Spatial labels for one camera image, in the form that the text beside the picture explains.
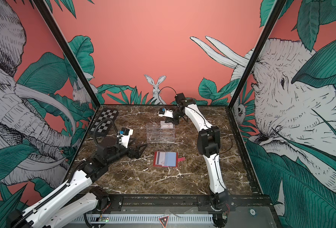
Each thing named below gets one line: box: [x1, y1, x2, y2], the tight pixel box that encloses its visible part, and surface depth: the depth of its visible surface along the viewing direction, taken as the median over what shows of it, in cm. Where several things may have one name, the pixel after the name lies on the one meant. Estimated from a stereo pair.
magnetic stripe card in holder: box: [155, 151, 166, 167], surface depth 92 cm
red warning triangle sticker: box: [158, 215, 169, 228], surface depth 70 cm
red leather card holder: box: [152, 151, 186, 168], surface depth 92 cm
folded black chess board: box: [89, 108, 119, 137], surface depth 106 cm
